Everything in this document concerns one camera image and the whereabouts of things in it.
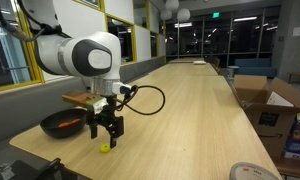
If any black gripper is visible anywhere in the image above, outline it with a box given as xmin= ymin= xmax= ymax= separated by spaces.
xmin=89 ymin=97 xmax=126 ymax=149

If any yellow disc with hole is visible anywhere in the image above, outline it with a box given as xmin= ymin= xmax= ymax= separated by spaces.
xmin=99 ymin=143 xmax=113 ymax=154

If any black bowl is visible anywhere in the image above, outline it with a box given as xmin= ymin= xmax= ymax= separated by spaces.
xmin=39 ymin=108 xmax=89 ymax=140

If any orange plastic piece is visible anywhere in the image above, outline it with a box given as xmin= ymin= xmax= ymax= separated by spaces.
xmin=58 ymin=121 xmax=73 ymax=129

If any yellow framed window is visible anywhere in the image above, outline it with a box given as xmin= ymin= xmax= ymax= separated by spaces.
xmin=104 ymin=13 xmax=138 ymax=66
xmin=0 ymin=0 xmax=46 ymax=94

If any black clamp device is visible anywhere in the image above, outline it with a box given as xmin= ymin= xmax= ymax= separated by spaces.
xmin=0 ymin=157 xmax=66 ymax=180

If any light wooden table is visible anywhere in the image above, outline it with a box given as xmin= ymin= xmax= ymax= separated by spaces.
xmin=149 ymin=62 xmax=220 ymax=77
xmin=167 ymin=57 xmax=207 ymax=65

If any brown padded chair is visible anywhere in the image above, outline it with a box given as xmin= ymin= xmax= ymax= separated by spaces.
xmin=211 ymin=57 xmax=222 ymax=73

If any white globe pendant lamp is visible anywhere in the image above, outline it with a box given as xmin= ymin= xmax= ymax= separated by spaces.
xmin=176 ymin=8 xmax=192 ymax=23
xmin=160 ymin=8 xmax=173 ymax=21
xmin=165 ymin=0 xmax=180 ymax=11

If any white round stool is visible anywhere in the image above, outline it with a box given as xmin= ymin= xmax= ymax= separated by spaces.
xmin=227 ymin=65 xmax=240 ymax=79

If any white round device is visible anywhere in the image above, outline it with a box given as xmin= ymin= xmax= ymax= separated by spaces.
xmin=229 ymin=161 xmax=280 ymax=180

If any blue sofa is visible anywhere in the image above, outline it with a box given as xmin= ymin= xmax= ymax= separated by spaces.
xmin=234 ymin=58 xmax=278 ymax=79

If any brown wooden chair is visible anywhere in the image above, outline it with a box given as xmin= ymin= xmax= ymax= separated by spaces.
xmin=231 ymin=74 xmax=300 ymax=159

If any white paper sheet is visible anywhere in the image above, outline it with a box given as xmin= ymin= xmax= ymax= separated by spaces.
xmin=265 ymin=91 xmax=295 ymax=108

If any linear ceiling light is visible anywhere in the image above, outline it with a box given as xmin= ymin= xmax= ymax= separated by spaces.
xmin=233 ymin=16 xmax=258 ymax=23

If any brown chair seat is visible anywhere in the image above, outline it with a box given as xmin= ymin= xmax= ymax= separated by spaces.
xmin=272 ymin=155 xmax=300 ymax=180

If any blue printed box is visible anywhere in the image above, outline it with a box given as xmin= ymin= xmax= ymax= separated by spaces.
xmin=284 ymin=136 xmax=300 ymax=161

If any low wooden bench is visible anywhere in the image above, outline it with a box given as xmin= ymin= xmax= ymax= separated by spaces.
xmin=287 ymin=71 xmax=300 ymax=84

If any wrist camera on wooden mount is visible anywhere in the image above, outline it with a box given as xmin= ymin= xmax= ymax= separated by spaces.
xmin=61 ymin=90 xmax=108 ymax=116

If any grey upholstered wall bench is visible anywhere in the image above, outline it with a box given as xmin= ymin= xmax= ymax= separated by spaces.
xmin=0 ymin=55 xmax=167 ymax=161

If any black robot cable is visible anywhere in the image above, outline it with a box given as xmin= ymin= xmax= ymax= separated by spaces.
xmin=0 ymin=0 xmax=167 ymax=117

